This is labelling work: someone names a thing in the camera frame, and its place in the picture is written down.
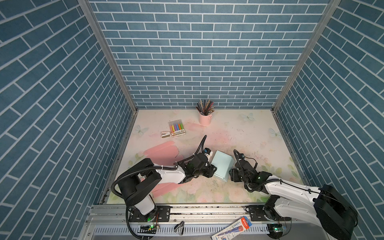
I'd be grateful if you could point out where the pink metal pencil cup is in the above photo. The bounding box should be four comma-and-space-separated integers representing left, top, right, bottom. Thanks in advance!
199, 114, 213, 127

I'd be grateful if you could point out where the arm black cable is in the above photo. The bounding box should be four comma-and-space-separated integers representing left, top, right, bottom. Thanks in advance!
110, 134, 208, 200
232, 149, 359, 229

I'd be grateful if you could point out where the round black device green light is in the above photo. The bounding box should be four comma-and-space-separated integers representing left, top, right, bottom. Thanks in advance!
267, 224, 284, 240

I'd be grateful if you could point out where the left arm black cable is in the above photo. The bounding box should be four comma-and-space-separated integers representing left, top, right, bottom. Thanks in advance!
110, 134, 208, 200

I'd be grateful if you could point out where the pink flat paper box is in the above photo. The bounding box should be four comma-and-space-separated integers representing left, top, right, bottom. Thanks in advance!
143, 141, 185, 198

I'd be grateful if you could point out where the small white eraser box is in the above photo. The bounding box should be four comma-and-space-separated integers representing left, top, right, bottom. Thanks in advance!
161, 132, 171, 139

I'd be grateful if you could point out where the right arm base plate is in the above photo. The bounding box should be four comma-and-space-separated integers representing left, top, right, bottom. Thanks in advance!
245, 205, 292, 222

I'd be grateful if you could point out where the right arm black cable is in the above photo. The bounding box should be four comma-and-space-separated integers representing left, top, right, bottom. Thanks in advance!
232, 149, 359, 229

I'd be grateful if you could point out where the bundle of coloured pencils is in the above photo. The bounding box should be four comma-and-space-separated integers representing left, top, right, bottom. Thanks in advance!
196, 100, 215, 116

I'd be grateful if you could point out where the red blue pen package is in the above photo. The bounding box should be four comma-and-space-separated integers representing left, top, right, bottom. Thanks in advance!
211, 217, 252, 240

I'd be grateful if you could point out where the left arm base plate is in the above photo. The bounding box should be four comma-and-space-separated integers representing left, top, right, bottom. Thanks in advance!
129, 206, 171, 223

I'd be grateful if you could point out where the black metal clip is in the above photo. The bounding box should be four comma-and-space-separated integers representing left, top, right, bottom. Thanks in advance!
174, 221, 185, 236

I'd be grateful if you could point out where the light blue paper box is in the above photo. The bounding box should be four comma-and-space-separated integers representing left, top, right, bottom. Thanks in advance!
211, 151, 235, 182

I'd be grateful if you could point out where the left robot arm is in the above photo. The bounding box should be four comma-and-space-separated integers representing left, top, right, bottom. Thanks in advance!
111, 153, 217, 218

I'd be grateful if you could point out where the clear highlighter marker pack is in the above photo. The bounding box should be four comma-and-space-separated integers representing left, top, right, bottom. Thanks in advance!
169, 120, 186, 138

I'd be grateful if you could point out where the small green circuit board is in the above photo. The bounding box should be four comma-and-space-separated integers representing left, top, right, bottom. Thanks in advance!
138, 225, 158, 235

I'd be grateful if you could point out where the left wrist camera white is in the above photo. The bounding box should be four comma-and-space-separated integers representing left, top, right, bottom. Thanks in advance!
204, 148, 214, 163

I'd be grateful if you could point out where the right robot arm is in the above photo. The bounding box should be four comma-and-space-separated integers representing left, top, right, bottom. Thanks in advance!
229, 159, 358, 240

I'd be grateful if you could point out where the aluminium mounting rail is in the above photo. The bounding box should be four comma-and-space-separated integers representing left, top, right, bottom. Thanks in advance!
78, 203, 343, 240

